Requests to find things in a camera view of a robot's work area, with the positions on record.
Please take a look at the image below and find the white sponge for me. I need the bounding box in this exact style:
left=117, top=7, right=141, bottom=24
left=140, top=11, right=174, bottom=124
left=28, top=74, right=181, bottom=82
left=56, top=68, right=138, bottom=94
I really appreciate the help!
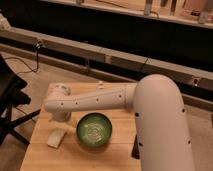
left=47, top=129, right=66, bottom=148

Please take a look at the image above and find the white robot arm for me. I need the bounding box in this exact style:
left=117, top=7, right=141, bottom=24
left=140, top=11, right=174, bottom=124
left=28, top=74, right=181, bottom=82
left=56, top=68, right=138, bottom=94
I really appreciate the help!
left=44, top=74, right=195, bottom=171

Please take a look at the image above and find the green glass bowl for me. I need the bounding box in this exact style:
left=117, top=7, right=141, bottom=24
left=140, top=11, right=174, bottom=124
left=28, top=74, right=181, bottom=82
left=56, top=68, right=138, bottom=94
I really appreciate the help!
left=76, top=113, right=112, bottom=148

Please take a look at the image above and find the black office chair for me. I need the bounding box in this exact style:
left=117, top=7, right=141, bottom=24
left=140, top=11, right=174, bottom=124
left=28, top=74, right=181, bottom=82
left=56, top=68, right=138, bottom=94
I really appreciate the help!
left=0, top=54, right=40, bottom=145

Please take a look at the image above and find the black floor cable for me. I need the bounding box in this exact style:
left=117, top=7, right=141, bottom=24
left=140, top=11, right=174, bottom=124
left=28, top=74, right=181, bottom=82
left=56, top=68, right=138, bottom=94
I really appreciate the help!
left=3, top=44, right=43, bottom=76

